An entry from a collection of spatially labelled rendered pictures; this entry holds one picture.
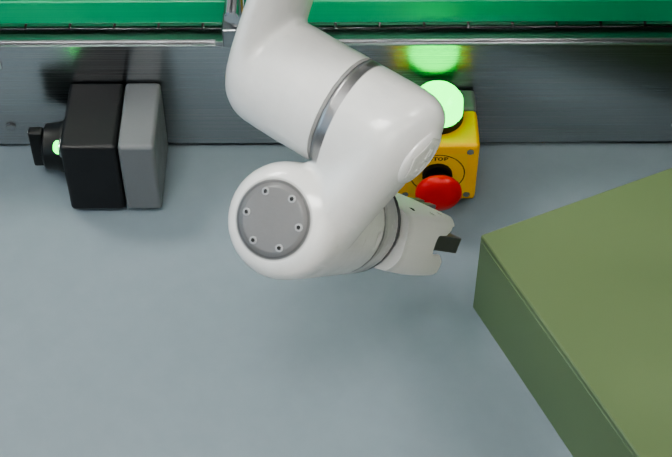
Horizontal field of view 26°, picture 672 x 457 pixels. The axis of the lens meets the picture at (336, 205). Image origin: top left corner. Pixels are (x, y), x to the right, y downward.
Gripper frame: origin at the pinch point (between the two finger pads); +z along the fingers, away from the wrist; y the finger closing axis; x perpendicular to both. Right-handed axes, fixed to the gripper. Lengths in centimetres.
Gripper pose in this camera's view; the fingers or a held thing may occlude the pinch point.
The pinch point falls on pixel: (413, 219)
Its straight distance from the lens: 116.7
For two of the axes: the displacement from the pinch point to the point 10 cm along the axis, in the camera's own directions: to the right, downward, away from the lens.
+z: 3.5, 0.1, 9.4
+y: 8.7, 3.7, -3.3
